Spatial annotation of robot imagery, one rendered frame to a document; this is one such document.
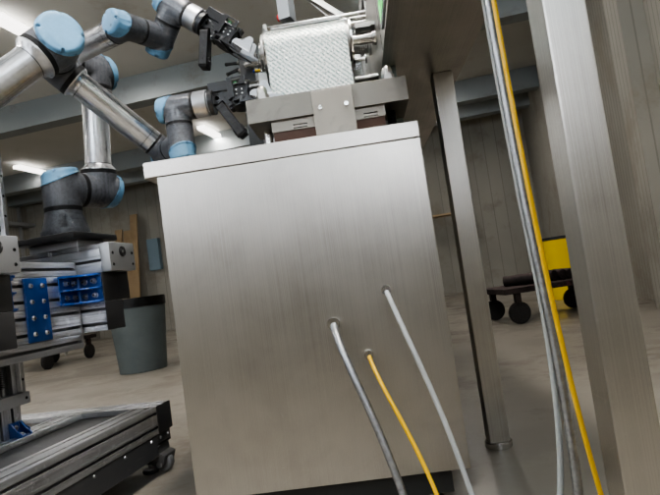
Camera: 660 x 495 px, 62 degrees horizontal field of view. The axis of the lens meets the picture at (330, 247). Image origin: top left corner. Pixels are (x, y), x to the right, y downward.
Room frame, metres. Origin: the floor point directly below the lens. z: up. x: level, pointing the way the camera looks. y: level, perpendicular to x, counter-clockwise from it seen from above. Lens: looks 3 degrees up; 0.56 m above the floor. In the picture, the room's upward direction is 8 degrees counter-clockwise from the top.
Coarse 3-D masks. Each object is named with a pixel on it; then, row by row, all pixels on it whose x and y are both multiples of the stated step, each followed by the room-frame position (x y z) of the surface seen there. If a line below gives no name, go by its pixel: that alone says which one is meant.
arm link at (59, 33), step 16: (48, 16) 1.30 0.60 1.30; (64, 16) 1.32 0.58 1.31; (32, 32) 1.29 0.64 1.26; (48, 32) 1.29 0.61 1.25; (64, 32) 1.32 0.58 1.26; (80, 32) 1.34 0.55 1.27; (16, 48) 1.29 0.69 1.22; (32, 48) 1.29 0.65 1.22; (48, 48) 1.30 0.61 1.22; (64, 48) 1.31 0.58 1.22; (80, 48) 1.34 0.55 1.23; (0, 64) 1.26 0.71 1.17; (16, 64) 1.27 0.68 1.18; (32, 64) 1.29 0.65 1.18; (48, 64) 1.31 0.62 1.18; (64, 64) 1.35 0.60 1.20; (0, 80) 1.25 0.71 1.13; (16, 80) 1.27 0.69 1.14; (32, 80) 1.31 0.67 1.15; (0, 96) 1.26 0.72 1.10; (16, 96) 1.30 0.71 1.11
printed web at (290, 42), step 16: (272, 32) 1.54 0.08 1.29; (288, 32) 1.53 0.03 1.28; (304, 32) 1.52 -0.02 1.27; (320, 32) 1.52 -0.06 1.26; (336, 32) 1.51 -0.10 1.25; (272, 48) 1.52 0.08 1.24; (288, 48) 1.52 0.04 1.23; (304, 48) 1.52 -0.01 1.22; (320, 48) 1.52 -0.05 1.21; (336, 48) 1.51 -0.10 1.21
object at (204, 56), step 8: (200, 32) 1.56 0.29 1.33; (208, 32) 1.57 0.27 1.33; (200, 40) 1.56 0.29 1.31; (208, 40) 1.57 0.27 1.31; (200, 48) 1.56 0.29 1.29; (208, 48) 1.58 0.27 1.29; (200, 56) 1.56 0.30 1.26; (208, 56) 1.58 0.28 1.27; (200, 64) 1.57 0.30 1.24; (208, 64) 1.58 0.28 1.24
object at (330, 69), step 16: (272, 64) 1.52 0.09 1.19; (288, 64) 1.52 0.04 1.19; (304, 64) 1.52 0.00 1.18; (320, 64) 1.52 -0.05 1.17; (336, 64) 1.51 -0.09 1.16; (272, 80) 1.52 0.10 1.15; (288, 80) 1.52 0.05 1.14; (304, 80) 1.52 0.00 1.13; (320, 80) 1.52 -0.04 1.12; (336, 80) 1.51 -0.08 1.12; (352, 80) 1.51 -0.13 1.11
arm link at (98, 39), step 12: (108, 12) 1.48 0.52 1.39; (120, 12) 1.48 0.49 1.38; (108, 24) 1.49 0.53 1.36; (120, 24) 1.48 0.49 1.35; (132, 24) 1.50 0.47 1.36; (144, 24) 1.54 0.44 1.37; (84, 36) 1.59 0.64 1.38; (96, 36) 1.56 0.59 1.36; (108, 36) 1.54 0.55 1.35; (120, 36) 1.51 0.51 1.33; (132, 36) 1.53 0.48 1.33; (144, 36) 1.55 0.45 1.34; (84, 48) 1.61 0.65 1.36; (96, 48) 1.59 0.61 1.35; (108, 48) 1.59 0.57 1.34; (84, 60) 1.67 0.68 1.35
